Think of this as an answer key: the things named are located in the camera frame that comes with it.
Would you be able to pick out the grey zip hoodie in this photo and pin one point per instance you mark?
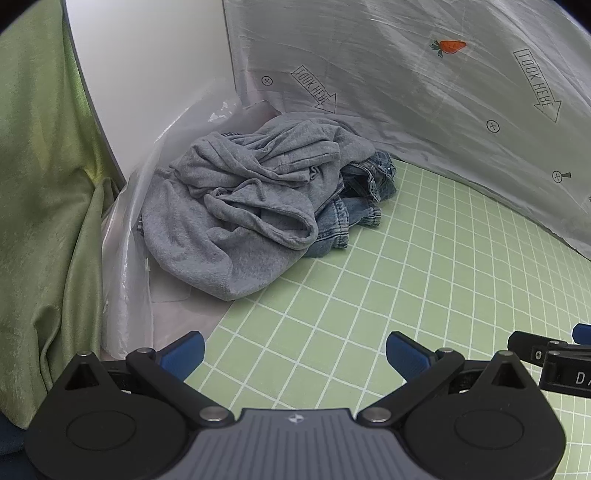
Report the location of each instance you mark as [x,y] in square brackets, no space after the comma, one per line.
[240,194]

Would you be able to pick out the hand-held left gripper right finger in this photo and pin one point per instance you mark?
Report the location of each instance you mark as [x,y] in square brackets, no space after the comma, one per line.
[406,357]

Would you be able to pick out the green grid mat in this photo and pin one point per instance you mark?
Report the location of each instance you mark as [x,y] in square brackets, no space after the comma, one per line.
[415,277]

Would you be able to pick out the blue denim garment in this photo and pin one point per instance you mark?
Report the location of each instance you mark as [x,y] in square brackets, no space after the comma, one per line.
[364,184]

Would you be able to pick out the dark blue cloth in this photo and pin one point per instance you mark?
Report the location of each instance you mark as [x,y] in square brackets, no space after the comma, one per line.
[9,438]

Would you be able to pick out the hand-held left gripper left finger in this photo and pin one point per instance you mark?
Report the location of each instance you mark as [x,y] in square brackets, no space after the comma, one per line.
[184,353]

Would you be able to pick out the clear plastic sheet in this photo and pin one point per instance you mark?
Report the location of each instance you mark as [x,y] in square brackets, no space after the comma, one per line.
[124,277]

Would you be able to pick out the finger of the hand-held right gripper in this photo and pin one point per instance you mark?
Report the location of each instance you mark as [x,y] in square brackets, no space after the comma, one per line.
[582,333]
[531,346]

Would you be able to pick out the grey carrot print sheet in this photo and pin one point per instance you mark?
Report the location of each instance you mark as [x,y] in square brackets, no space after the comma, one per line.
[415,92]

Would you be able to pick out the green curtain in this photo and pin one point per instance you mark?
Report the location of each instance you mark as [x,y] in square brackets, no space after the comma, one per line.
[41,184]

